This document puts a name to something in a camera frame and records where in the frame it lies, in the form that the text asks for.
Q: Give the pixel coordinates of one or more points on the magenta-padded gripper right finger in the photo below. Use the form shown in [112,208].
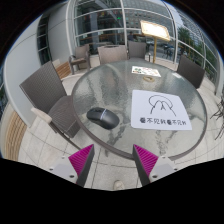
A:
[146,159]

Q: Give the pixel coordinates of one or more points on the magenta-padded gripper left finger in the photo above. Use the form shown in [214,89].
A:
[79,159]

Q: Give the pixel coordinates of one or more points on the black computer mouse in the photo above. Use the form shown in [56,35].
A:
[102,117]

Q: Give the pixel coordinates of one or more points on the white mouse pad with drawing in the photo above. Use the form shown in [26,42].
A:
[160,113]

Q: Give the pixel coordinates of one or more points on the wooden slat bench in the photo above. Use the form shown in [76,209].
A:
[15,136]
[64,70]

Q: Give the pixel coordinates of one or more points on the dark wicker chair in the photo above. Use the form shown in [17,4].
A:
[190,70]
[43,86]

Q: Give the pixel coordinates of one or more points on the black metal folding chair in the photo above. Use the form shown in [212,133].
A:
[220,113]

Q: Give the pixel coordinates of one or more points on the colourful printed menu sheet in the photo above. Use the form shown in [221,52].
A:
[145,71]

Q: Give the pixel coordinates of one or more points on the brown wicker armchair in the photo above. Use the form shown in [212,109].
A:
[81,53]

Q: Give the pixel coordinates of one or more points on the brown wicker chair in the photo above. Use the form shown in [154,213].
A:
[112,54]

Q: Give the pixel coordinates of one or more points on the grey wicker armchair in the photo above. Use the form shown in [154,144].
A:
[137,49]

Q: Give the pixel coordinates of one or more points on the gold framed menu stand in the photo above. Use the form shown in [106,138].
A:
[154,30]

